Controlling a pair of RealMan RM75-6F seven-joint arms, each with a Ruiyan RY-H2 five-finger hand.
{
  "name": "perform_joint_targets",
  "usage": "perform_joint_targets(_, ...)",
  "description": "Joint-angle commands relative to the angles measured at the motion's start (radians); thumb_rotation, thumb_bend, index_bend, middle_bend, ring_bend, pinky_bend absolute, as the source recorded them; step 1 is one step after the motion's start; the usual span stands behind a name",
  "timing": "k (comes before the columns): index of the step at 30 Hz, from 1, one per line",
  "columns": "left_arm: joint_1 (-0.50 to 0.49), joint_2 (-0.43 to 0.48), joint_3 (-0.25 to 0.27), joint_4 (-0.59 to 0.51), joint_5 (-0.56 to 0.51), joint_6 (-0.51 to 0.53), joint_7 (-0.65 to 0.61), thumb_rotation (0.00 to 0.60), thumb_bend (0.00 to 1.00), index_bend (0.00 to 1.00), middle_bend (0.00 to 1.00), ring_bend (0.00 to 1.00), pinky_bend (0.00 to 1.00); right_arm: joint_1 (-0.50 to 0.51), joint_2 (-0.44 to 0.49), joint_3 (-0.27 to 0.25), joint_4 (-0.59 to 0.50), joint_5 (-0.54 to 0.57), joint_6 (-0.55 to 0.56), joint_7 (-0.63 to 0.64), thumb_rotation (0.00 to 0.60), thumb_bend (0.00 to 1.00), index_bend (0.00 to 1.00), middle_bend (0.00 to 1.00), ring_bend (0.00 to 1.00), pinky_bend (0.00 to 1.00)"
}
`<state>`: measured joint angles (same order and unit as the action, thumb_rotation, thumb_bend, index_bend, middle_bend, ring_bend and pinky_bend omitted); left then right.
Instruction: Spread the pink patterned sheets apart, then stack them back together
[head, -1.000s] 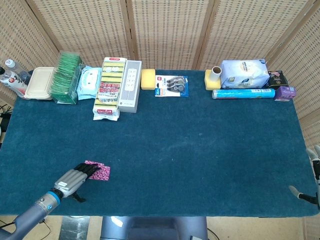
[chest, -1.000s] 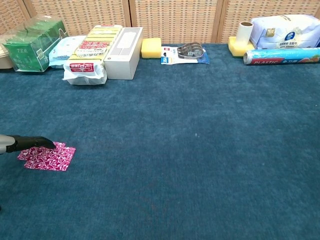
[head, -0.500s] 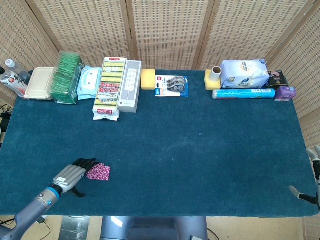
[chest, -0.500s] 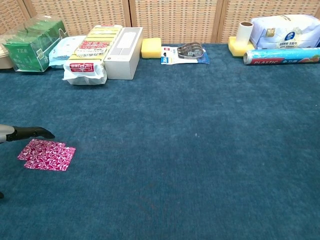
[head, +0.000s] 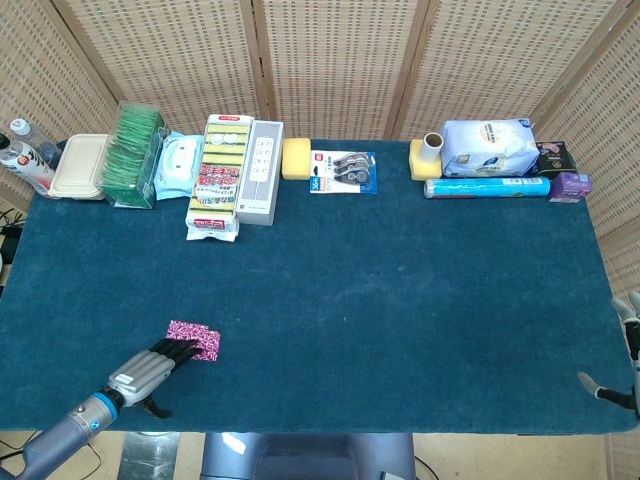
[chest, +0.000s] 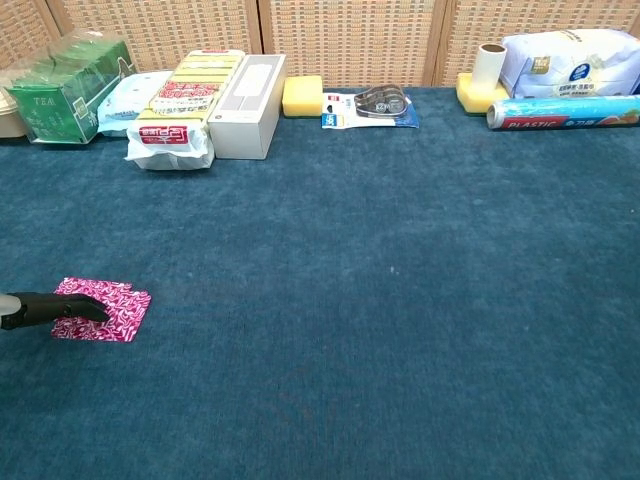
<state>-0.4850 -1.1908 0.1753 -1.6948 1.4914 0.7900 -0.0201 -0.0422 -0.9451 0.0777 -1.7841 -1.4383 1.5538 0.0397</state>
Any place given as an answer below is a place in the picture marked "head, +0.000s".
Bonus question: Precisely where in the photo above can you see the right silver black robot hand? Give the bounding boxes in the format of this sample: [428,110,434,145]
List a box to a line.
[577,290,640,420]

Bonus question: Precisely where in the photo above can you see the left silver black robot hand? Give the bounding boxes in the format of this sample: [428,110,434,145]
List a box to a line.
[106,337,204,420]

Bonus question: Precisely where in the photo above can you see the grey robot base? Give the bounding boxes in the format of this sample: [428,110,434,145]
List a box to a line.
[199,432,417,480]

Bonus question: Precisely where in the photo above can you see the grey metal table leg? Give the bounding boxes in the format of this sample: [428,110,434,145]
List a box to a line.
[119,432,181,480]

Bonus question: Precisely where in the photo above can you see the small purple box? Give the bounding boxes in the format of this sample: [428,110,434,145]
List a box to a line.
[547,172,595,203]

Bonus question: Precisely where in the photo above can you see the black box pink print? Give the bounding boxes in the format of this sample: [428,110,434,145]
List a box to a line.
[534,140,576,180]

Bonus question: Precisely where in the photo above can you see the yellow green sponge multipack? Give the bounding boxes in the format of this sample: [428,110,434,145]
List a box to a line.
[185,113,256,243]

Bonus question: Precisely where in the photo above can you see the blue plastic wrap roll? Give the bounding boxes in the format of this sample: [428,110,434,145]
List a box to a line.
[423,175,551,200]

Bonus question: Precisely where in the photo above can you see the green tea bag box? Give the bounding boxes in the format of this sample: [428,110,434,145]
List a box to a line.
[101,101,169,210]

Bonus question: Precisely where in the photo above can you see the light blue wet wipes pack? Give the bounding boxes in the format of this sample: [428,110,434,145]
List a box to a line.
[153,130,206,201]

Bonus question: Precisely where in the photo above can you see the beige lunch box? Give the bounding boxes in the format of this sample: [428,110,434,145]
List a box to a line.
[48,133,111,201]

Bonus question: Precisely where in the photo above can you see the dark blue felt table mat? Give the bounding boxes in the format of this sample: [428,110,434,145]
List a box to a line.
[0,138,639,435]

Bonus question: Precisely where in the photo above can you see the white power strip box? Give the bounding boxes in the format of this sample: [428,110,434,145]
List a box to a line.
[234,119,285,227]

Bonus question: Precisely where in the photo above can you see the white bottle red label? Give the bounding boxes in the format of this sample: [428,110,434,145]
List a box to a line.
[0,133,57,196]

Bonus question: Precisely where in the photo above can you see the white blue tissue pack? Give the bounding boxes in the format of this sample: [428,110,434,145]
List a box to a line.
[439,117,542,179]

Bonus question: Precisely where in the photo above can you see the clear bottle white cap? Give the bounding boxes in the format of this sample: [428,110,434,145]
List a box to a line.
[9,118,64,161]

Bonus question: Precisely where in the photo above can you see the yellow sponge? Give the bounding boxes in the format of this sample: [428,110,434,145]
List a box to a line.
[408,138,445,182]
[281,138,314,181]

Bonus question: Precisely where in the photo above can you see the white paper roll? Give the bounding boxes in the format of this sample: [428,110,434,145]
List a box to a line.
[423,131,445,162]

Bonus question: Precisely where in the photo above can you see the correction tape blister pack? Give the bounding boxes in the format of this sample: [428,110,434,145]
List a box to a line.
[308,149,379,196]

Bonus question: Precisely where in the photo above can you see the wooden woven folding screen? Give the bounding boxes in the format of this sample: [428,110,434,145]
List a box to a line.
[0,0,640,480]

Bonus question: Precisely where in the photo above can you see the black floor cables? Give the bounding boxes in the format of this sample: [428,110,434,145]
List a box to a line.
[0,209,24,261]

